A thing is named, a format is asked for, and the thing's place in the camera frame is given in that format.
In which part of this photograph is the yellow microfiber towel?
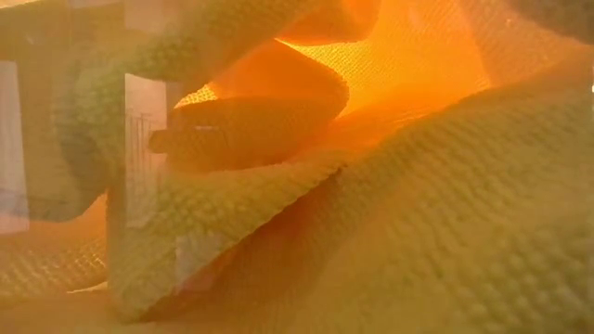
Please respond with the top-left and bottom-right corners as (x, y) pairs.
(0, 0), (508, 303)

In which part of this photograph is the large pale green microfiber towel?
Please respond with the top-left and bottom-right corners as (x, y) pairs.
(0, 0), (594, 334)

